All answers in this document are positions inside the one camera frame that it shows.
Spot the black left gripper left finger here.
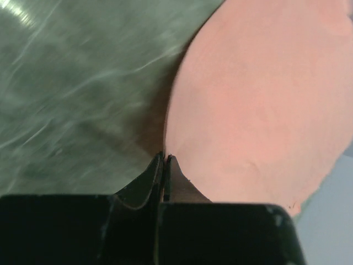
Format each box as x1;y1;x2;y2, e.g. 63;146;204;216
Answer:
115;152;163;209

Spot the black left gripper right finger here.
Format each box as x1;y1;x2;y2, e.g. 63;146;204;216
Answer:
163;155;211;204

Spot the pink t shirt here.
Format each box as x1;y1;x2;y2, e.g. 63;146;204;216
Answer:
164;1;352;216

